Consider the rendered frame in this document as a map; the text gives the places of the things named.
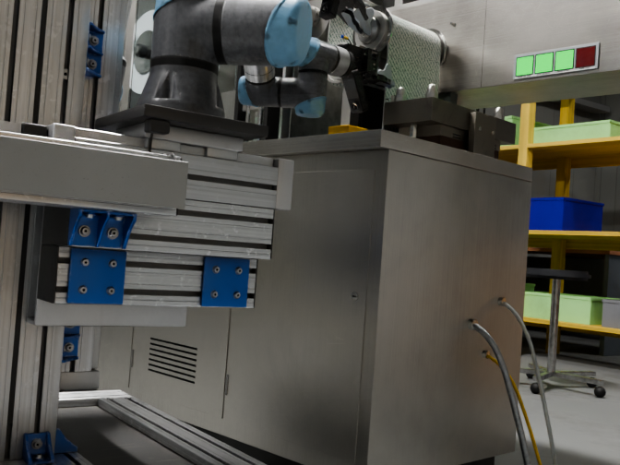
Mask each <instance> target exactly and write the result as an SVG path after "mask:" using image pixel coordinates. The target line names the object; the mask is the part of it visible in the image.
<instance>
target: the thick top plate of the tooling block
mask: <svg viewBox="0 0 620 465"><path fill-rule="evenodd" d="M474 112H477V111H474V110H472V109H469V108H466V107H463V106H460V105H457V104H455V103H452V102H449V101H443V100H440V99H438V98H435V97H427V98H420V99H412V100H405V101H392V102H385V108H384V122H383V125H387V126H391V127H395V128H397V129H399V128H402V127H410V125H418V126H423V125H446V126H450V127H453V128H457V129H459V130H463V131H466V132H469V124H470V113H474ZM477 113H480V112H477ZM483 114H485V113H483ZM485 115H488V114H485ZM488 116H491V115H488ZM491 117H493V116H491ZM494 118H496V117H494ZM515 137H516V124H514V123H511V122H508V121H506V120H503V119H499V118H496V128H495V140H498V141H501V143H500V146H501V145H515Z"/></svg>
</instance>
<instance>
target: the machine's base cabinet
mask: <svg viewBox="0 0 620 465"><path fill-rule="evenodd" d="M268 158H273V160H274V159H284V160H290V161H294V166H293V179H292V204H291V210H275V217H274V230H273V243H272V255H271V259H259V260H258V263H257V275H256V299H255V308H223V307H187V309H186V321H185V327H101V340H100V351H99V363H98V368H94V369H96V370H98V371H100V381H99V388H97V389H77V390H59V392H76V391H97V390H118V389H119V390H122V391H124V392H125V393H127V394H129V395H131V396H133V397H135V398H137V399H140V400H142V401H144V402H146V403H148V405H150V406H152V407H154V408H156V409H158V410H160V411H163V412H165V413H167V414H169V415H171V416H172V417H174V418H176V419H178V420H180V421H182V422H184V423H187V424H189V425H191V426H193V427H195V428H196V429H197V430H199V431H201V432H203V433H205V434H207V435H210V436H212V437H214V438H216V439H218V440H220V441H221V442H223V443H225V444H227V445H229V446H231V447H234V448H236V449H238V450H240V451H242V452H243V453H245V454H246V455H248V456H250V457H252V458H254V459H257V460H259V461H261V462H263V463H265V464H267V465H495V456H498V455H502V454H506V453H510V452H514V451H515V445H516V431H517V428H516V425H515V421H514V417H513V413H512V410H511V406H510V402H509V398H508V394H507V389H506V385H505V381H504V378H503V375H502V372H501V369H500V367H499V366H498V365H497V364H496V363H495V362H493V361H492V360H490V359H485V358H483V357H482V352H483V351H489V352H490V355H491V356H492V357H494V358H495V359H496V357H495V354H494V352H493V350H492V348H491V347H490V345H489V344H488V342H487V341H486V340H485V338H484V337H483V336H482V335H481V334H480V333H479V332H477V331H476V330H470V329H469V328H468V322H469V320H470V319H471V318H473V319H477V321H478V324H479V325H480V326H481V327H482V328H484V329H485V330H486V331H487V332H488V333H489V334H490V335H491V336H492V338H493V339H494V341H495V343H496V344H497V346H498V348H499V350H500V351H501V353H502V355H503V357H504V360H505V362H506V365H507V370H508V372H509V374H510V375H511V377H512V379H513V380H514V382H515V384H516V386H517V388H518V390H519V373H520V358H521V343H522V327H521V325H520V324H519V322H518V320H517V319H516V317H515V316H514V315H513V314H512V312H511V311H510V310H508V309H507V308H506V307H505V306H501V305H498V304H497V300H498V298H499V297H504V298H506V303H508V304H509V305H511V306H512V307H513V308H514V309H515V310H516V311H517V313H518V314H519V316H520V317H521V319H522V321H523V314H524V299H525V284H526V269H527V254H528V240H529V226H530V211H531V182H528V181H524V180H520V179H516V178H512V177H508V176H504V175H500V174H496V173H489V172H485V171H481V170H476V169H472V168H469V167H465V166H460V165H457V164H453V163H448V162H444V161H437V160H433V159H429V158H425V157H421V156H417V155H413V154H409V153H405V152H401V151H397V150H393V149H374V150H361V151H347V152H334V153H320V154H306V155H293V156H279V157H268Z"/></svg>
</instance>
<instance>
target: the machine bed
mask: <svg viewBox="0 0 620 465"><path fill-rule="evenodd" d="M374 149H393V150H397V151H401V152H405V153H409V154H413V155H417V156H421V157H425V158H429V159H433V160H437V161H444V162H448V163H453V164H457V165H460V166H465V167H469V168H472V169H476V170H481V171H485V172H489V173H496V174H500V175H504V176H508V177H512V178H516V179H520V180H524V181H528V182H531V181H532V168H530V167H526V166H522V165H519V164H516V163H512V162H508V161H501V160H498V159H495V158H491V157H487V156H483V155H480V154H476V153H472V152H468V151H466V150H462V149H455V148H451V147H448V146H444V145H440V144H437V143H434V142H430V141H426V140H422V139H419V138H415V137H409V136H405V135H402V134H398V133H394V132H390V131H387V130H384V129H377V130H366V131H357V132H347V133H337V134H327V135H317V136H307V137H288V138H278V139H269V140H258V141H248V142H244V144H243V151H242V152H238V153H243V154H249V155H256V156H261V157H279V156H293V155H306V154H320V153H334V152H347V151H361V150H374Z"/></svg>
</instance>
